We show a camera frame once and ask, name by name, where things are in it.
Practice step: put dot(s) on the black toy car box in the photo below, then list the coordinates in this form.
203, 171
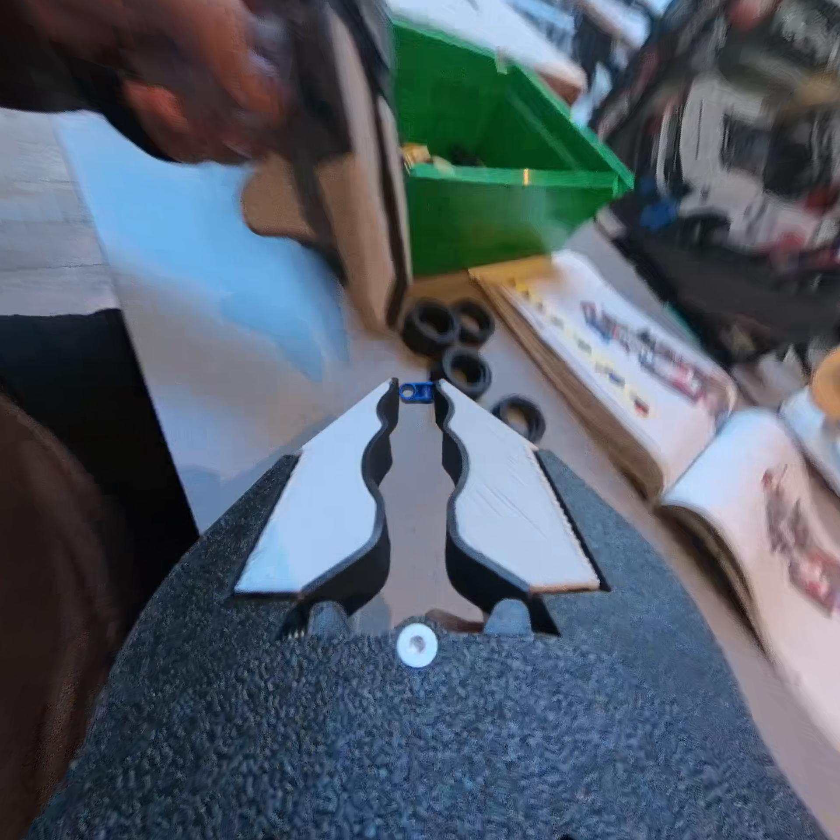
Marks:
722, 275

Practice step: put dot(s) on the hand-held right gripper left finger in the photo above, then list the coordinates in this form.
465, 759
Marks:
315, 518

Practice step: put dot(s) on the person's brown sweater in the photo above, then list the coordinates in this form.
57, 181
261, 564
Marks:
39, 590

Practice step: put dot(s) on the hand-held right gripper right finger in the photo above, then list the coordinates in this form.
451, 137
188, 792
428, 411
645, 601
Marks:
518, 518

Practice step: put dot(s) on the grey desk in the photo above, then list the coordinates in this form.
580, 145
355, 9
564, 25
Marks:
229, 328

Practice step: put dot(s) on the wooden table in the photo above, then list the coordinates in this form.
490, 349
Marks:
485, 26

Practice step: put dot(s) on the small brick pieces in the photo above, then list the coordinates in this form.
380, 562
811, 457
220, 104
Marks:
420, 155

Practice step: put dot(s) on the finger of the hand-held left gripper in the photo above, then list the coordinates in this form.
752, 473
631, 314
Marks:
361, 197
401, 216

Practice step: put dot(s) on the black rubber toy tire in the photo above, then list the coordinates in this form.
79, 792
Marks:
487, 328
482, 387
535, 430
413, 334

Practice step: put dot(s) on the thick building instruction booklet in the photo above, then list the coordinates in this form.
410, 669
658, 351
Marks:
722, 459

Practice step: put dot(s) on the person's left hand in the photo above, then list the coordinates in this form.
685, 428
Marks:
197, 85

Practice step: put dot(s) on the green plastic bin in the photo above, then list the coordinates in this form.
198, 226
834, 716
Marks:
492, 216

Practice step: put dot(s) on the blue pin-hole brick connector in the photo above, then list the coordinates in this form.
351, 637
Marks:
415, 392

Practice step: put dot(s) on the person's left forearm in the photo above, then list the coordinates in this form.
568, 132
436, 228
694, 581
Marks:
52, 52

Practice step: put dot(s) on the person's dark trousers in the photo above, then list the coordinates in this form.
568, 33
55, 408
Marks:
65, 394

